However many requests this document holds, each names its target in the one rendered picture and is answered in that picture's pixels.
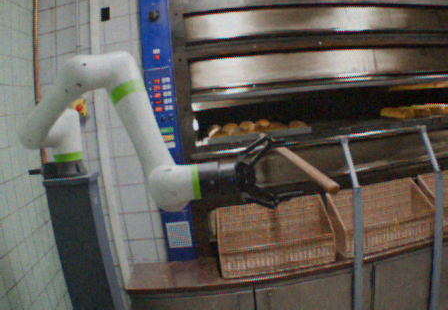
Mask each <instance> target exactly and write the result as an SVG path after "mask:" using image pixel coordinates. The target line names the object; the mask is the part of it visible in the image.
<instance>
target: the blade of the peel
mask: <svg viewBox="0 0 448 310"><path fill-rule="evenodd" d="M307 132H311V126H308V127H301V128H294V129H286V130H279V131H271V132H265V134H269V135H270V136H277V135H285V134H299V133H307ZM254 138H257V132H256V133H247V134H239V135H232V136H223V137H215V138H210V137H209V138H206V139H207V143H208V144H213V143H222V142H230V141H237V140H246V139H254Z"/></svg>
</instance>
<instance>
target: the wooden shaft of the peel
mask: <svg viewBox="0 0 448 310"><path fill-rule="evenodd" d="M274 150H275V151H278V152H279V153H281V154H282V155H283V156H284V157H285V158H286V159H287V160H289V161H290V162H291V163H292V164H294V165H295V166H296V167H298V168H299V169H300V170H302V172H303V173H304V174H306V175H308V176H309V177H310V178H311V179H312V180H314V182H315V183H318V184H319V186H321V187H322V188H323V189H325V190H326V191H327V192H328V193H329V194H330V195H331V194H332V195H336V194H337V193H338V192H339V185H338V184H336V183H335V182H334V181H332V180H331V179H330V178H327V177H326V176H325V175H324V174H322V172H320V171H317V170H316V169H315V168H314V167H312V166H311V165H310V164H309V163H306V162H304V161H303V160H302V159H301V158H299V157H298V156H296V155H295V154H294V153H293V152H291V151H290V150H287V149H285V147H283V148H275V149H274Z"/></svg>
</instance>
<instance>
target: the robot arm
mask: <svg viewBox="0 0 448 310"><path fill-rule="evenodd" d="M101 88H106V92H107V93H108V95H109V99H110V100H111V102H112V105H113V107H114V108H115V110H116V113H117V115H118V116H119V118H120V121H121V123H122V124H123V125H124V127H125V130H126V132H127V134H128V136H130V140H131V142H132V144H133V146H134V148H135V149H136V151H137V156H138V158H139V160H140V162H141V164H142V166H143V169H144V171H145V174H146V177H147V178H148V184H147V187H148V191H149V193H150V195H151V197H152V198H153V200H155V202H156V204H157V205H158V206H159V207H160V208H161V209H163V210H164V211H166V212H177V211H180V210H181V209H184V208H185V207H186V205H187V203H188V201H189V200H198V199H206V198H214V197H221V195H222V194H221V191H223V192H224V193H226V192H234V191H242V202H252V203H255V204H258V205H261V206H263V207H266V208H271V209H273V210H276V209H277V206H278V204H279V203H283V202H289V201H291V199H290V197H296V196H304V192H302V191H297V192H289V193H284V194H281V195H277V197H276V196H273V195H271V194H270V193H268V192H267V191H266V190H265V189H263V188H262V187H259V186H257V185H256V184H255V183H256V181H257V178H256V176H255V173H256V171H255V167H254V166H255V164H256V163H257V161H258V160H259V159H260V158H261V157H262V156H263V155H264V154H265V153H266V152H268V151H269V150H270V148H271V147H272V146H273V149H275V148H283V147H291V146H298V145H299V142H290V143H285V140H284V139H280V140H272V138H271V136H270V135H269V134H266V135H264V136H263V137H261V138H259V139H258V140H256V142H254V143H253V144H251V145H250V146H248V147H247V148H245V149H243V150H239V151H236V154H237V157H238V162H236V163H231V164H222V165H220V167H218V164H217V162H212V163H204V164H195V165H188V166H176V164H175V162H174V160H173V159H172V157H171V155H170V153H169V151H168V150H167V148H166V146H165V144H164V141H163V137H162V135H161V133H160V131H159V128H158V126H157V123H156V121H155V119H154V113H153V111H152V108H151V106H150V103H149V97H148V95H147V92H146V90H145V85H144V83H143V80H142V79H141V74H140V73H139V70H138V67H137V65H136V62H135V59H134V58H133V57H132V56H131V54H129V53H127V52H125V51H115V52H110V53H104V54H102V55H77V56H74V57H71V58H70V59H69V60H67V62H66V63H64V66H63V68H62V69H61V70H60V72H59V75H58V76H57V78H56V80H55V81H54V82H53V84H52V87H50V88H49V91H48V92H47V93H46V94H45V95H44V98H43V99H41V101H40V102H39V104H38V105H37V106H35V108H34V109H33V110H32V111H31V112H30V113H29V114H28V115H27V116H26V117H24V118H23V120H22V121H21V122H20V123H19V127H18V129H17V136H18V139H19V142H20V144H22V146H23V147H24V148H25V149H29V150H35V149H37V150H39V149H44V148H48V147H51V149H52V155H53V156H54V162H50V161H49V162H46V163H44V165H43V166H41V167H40V169H31V170H29V176H31V175H36V174H39V175H42V176H45V179H50V178H54V179H64V178H75V177H79V176H82V175H84V176H85V175H88V170H87V169H86V168H85V166H84V163H83V158H82V153H83V148H82V141H81V134H80V122H79V116H78V112H77V111H75V110H71V109H68V107H69V106H71V105H72V104H73V103H74V102H75V101H76V100H77V99H78V98H79V97H81V96H82V95H84V93H87V92H90V91H94V90H99V89H101ZM266 141H267V142H268V143H267V144H266V145H265V146H264V147H263V148H262V149H261V150H260V151H259V153H257V154H256V156H255V157H254V158H253V159H252V160H251V161H250V162H249V163H247V162H245V161H243V160H242V159H243V157H245V156H246V153H250V152H251V151H253V150H254V149H256V147H258V146H259V145H261V144H262V143H264V142H266ZM251 188H252V189H255V190H256V191H258V192H259V193H261V194H263V195H264V196H265V197H266V198H269V199H271V200H272V201H274V203H273V204H272V203H269V202H266V201H264V200H259V199H256V198H253V197H250V194H247V191H248V190H249V189H251Z"/></svg>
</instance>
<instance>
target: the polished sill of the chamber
mask: <svg viewBox="0 0 448 310"><path fill-rule="evenodd" d="M445 122H448V115H445V116H441V117H440V116H435V117H430V118H420V119H414V120H410V119H409V120H403V121H398V122H386V123H380V124H374V125H373V124H368V125H362V126H355V127H348V128H334V129H328V130H321V131H313V132H307V133H299V134H285V135H277V136H271V138H272V139H273V140H280V139H284V140H285V142H292V141H300V140H307V139H314V138H322V137H329V136H330V137H335V136H343V135H349V134H355V133H362V132H368V131H381V130H387V129H392V128H404V127H409V126H415V125H418V126H420V125H430V124H441V123H445ZM258 139H259V138H254V139H246V140H237V141H230V142H222V143H213V144H205V145H197V146H196V151H197V153H206V152H213V151H221V150H230V149H237V148H245V147H248V146H250V145H251V144H253V143H254V142H256V140H258Z"/></svg>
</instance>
